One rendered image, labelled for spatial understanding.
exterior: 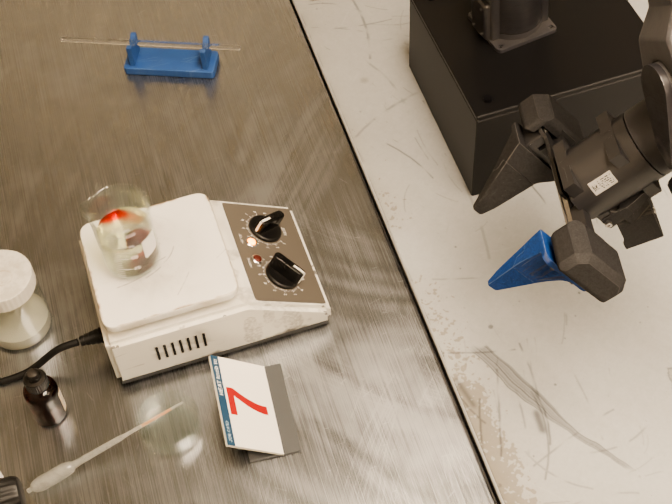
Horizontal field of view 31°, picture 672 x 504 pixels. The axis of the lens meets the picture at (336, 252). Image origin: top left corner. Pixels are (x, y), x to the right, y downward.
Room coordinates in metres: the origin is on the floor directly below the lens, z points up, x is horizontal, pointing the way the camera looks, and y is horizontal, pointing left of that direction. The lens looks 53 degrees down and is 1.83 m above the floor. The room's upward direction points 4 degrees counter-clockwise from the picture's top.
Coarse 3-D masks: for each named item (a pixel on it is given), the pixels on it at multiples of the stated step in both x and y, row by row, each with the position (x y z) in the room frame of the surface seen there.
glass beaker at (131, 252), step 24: (96, 192) 0.66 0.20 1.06; (120, 192) 0.66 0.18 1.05; (144, 192) 0.66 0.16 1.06; (96, 216) 0.65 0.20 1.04; (144, 216) 0.63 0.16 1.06; (96, 240) 0.63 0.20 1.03; (120, 240) 0.62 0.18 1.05; (144, 240) 0.62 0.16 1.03; (120, 264) 0.62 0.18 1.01; (144, 264) 0.62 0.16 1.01
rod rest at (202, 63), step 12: (132, 36) 0.98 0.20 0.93; (204, 36) 0.97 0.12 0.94; (132, 48) 0.97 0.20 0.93; (144, 48) 0.99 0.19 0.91; (156, 48) 0.99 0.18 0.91; (132, 60) 0.96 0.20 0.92; (144, 60) 0.97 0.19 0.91; (156, 60) 0.97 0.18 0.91; (168, 60) 0.97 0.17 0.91; (180, 60) 0.96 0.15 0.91; (192, 60) 0.96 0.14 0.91; (204, 60) 0.95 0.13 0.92; (216, 60) 0.96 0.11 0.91; (132, 72) 0.96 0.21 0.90; (144, 72) 0.96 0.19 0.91; (156, 72) 0.95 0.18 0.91; (168, 72) 0.95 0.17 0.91; (180, 72) 0.95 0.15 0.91; (192, 72) 0.95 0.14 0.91; (204, 72) 0.94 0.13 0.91
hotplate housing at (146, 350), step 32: (224, 224) 0.69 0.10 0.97; (320, 288) 0.64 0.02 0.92; (160, 320) 0.58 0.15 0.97; (192, 320) 0.58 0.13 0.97; (224, 320) 0.59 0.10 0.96; (256, 320) 0.59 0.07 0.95; (288, 320) 0.60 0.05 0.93; (320, 320) 0.61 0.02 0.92; (128, 352) 0.57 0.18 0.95; (160, 352) 0.57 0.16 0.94; (192, 352) 0.58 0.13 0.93; (224, 352) 0.59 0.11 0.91
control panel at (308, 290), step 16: (224, 208) 0.71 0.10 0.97; (240, 208) 0.71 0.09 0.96; (256, 208) 0.72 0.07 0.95; (272, 208) 0.72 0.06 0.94; (240, 224) 0.69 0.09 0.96; (288, 224) 0.71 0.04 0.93; (240, 240) 0.67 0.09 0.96; (256, 240) 0.68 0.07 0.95; (288, 240) 0.69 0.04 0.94; (240, 256) 0.65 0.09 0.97; (272, 256) 0.66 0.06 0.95; (288, 256) 0.67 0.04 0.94; (304, 256) 0.67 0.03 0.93; (256, 272) 0.64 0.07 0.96; (256, 288) 0.62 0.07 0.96; (272, 288) 0.62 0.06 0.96; (304, 288) 0.63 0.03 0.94
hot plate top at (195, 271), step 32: (160, 224) 0.68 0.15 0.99; (192, 224) 0.67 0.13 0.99; (96, 256) 0.65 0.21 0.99; (192, 256) 0.64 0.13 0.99; (224, 256) 0.64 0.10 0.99; (96, 288) 0.61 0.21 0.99; (128, 288) 0.61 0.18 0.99; (160, 288) 0.61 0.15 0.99; (192, 288) 0.60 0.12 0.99; (224, 288) 0.60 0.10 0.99; (128, 320) 0.58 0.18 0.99
